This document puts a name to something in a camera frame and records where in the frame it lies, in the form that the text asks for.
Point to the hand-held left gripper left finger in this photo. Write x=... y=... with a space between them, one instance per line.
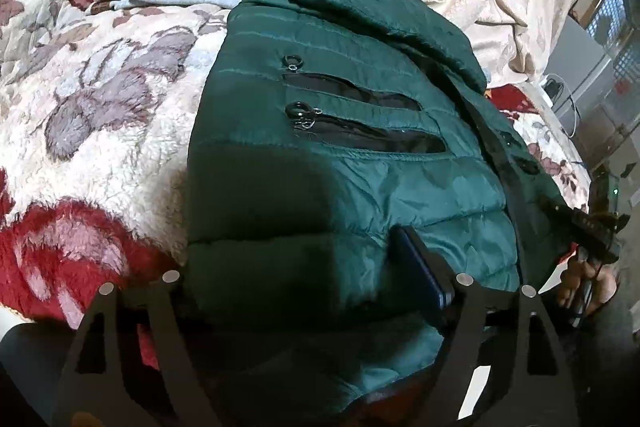
x=170 y=322

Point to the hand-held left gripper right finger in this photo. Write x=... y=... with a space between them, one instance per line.
x=420 y=269

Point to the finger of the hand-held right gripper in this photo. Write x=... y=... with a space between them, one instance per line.
x=565 y=214

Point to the green puffer jacket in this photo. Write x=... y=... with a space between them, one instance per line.
x=325 y=187

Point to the person's right hand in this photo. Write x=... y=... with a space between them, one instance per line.
x=585 y=287

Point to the white power strip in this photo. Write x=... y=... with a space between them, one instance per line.
x=557 y=89

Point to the grey cabinet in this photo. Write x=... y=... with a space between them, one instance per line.
x=575 y=52

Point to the lattice window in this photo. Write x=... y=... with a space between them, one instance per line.
x=615 y=27

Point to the floral fleece blanket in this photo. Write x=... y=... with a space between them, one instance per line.
x=100 y=107

